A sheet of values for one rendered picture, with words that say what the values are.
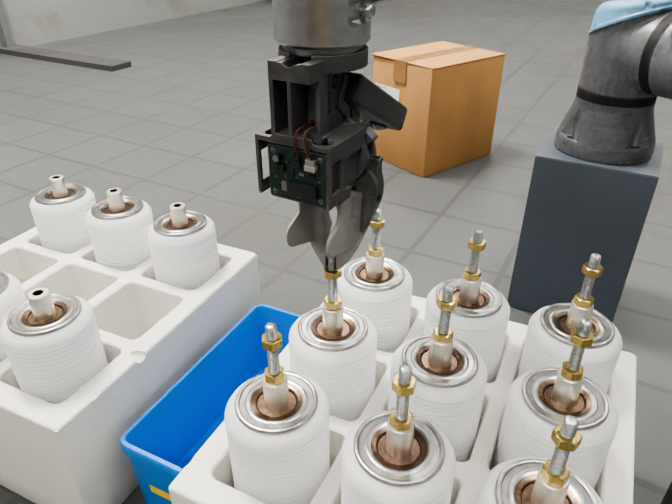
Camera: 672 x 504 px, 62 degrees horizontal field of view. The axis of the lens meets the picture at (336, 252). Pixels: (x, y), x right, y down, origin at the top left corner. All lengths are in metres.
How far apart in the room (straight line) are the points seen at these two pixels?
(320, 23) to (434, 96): 1.13
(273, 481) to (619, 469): 0.33
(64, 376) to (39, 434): 0.06
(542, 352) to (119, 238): 0.60
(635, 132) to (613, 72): 0.10
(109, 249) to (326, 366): 0.44
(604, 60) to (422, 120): 0.70
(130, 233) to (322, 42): 0.53
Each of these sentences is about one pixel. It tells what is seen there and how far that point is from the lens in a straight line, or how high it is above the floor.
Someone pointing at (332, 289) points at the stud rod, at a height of 0.30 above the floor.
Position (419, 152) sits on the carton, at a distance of 1.59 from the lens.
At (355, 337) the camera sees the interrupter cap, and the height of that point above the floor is 0.25.
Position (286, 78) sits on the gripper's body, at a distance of 0.43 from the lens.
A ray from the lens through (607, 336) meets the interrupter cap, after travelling 0.66.
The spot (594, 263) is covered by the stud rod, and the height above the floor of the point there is 0.33.
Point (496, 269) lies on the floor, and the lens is 1.21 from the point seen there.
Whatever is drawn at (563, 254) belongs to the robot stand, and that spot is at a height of 0.14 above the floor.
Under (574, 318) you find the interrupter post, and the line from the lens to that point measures 0.65.
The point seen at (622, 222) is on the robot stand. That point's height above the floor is 0.22.
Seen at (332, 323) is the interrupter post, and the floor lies 0.27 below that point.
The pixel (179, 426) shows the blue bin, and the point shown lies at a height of 0.06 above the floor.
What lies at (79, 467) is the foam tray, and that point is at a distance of 0.71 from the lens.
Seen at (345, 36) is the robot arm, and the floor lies 0.56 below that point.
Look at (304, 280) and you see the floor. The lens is 1.13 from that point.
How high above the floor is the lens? 0.63
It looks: 31 degrees down
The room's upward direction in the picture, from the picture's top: straight up
